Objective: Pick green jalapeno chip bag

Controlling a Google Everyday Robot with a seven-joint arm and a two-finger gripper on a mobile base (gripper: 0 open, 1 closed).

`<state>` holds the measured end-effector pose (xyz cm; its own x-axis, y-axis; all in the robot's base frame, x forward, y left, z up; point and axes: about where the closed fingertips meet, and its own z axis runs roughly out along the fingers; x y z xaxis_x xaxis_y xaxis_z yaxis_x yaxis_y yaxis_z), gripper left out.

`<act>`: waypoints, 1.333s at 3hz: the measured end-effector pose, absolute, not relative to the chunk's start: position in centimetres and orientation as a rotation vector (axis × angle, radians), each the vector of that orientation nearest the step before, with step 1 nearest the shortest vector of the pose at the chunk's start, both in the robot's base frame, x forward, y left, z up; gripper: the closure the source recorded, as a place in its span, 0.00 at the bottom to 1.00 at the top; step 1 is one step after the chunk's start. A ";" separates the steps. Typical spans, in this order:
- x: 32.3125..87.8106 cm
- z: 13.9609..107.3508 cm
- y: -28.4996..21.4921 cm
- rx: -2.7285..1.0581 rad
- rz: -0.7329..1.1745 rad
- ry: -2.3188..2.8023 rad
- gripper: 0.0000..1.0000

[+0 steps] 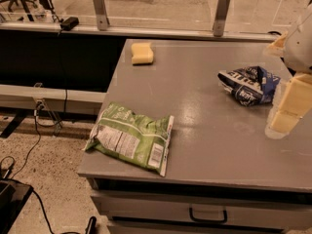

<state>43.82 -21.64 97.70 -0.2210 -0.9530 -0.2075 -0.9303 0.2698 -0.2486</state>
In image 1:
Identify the green jalapeno chip bag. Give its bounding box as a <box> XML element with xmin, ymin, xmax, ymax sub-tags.
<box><xmin>85</xmin><ymin>102</ymin><xmax>175</xmax><ymax>176</ymax></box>

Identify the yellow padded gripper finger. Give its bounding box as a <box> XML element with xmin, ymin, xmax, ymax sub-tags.
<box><xmin>264</xmin><ymin>32</ymin><xmax>288</xmax><ymax>58</ymax></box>
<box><xmin>265</xmin><ymin>73</ymin><xmax>312</xmax><ymax>139</ymax></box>

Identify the black floor cable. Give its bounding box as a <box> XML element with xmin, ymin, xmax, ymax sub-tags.
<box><xmin>0</xmin><ymin>100</ymin><xmax>82</xmax><ymax>234</ymax></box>

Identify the left metal bracket post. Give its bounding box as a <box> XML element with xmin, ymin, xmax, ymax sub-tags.
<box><xmin>93</xmin><ymin>0</ymin><xmax>109</xmax><ymax>30</ymax></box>

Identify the grey wall rail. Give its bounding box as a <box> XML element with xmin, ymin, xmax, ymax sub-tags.
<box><xmin>0</xmin><ymin>85</ymin><xmax>106</xmax><ymax>115</ymax></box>

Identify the black cylindrical object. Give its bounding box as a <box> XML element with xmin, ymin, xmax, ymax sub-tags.
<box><xmin>85</xmin><ymin>216</ymin><xmax>97</xmax><ymax>234</ymax></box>

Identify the blue crumpled chip bag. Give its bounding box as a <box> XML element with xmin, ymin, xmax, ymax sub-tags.
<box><xmin>217</xmin><ymin>66</ymin><xmax>281</xmax><ymax>106</ymax></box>

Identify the metal bracket post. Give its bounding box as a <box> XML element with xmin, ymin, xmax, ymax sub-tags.
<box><xmin>93</xmin><ymin>0</ymin><xmax>109</xmax><ymax>30</ymax></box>
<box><xmin>213</xmin><ymin>0</ymin><xmax>231</xmax><ymax>37</ymax></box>

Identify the grey drawer with black handle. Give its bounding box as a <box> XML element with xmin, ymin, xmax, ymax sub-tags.
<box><xmin>91</xmin><ymin>190</ymin><xmax>312</xmax><ymax>230</ymax></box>

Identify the yellow sponge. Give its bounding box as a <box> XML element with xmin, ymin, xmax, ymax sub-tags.
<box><xmin>131</xmin><ymin>42</ymin><xmax>154</xmax><ymax>64</ymax></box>

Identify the right metal bracket post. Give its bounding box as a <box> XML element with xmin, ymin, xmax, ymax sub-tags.
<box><xmin>213</xmin><ymin>0</ymin><xmax>231</xmax><ymax>37</ymax></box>

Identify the black box on floor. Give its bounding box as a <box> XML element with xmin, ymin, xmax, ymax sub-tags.
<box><xmin>0</xmin><ymin>179</ymin><xmax>33</xmax><ymax>234</ymax></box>

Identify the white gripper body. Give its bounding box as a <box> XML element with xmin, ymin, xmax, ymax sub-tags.
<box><xmin>284</xmin><ymin>4</ymin><xmax>312</xmax><ymax>74</ymax></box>

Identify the black power adapter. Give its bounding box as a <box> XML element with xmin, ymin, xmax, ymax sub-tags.
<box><xmin>60</xmin><ymin>17</ymin><xmax>79</xmax><ymax>31</ymax></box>

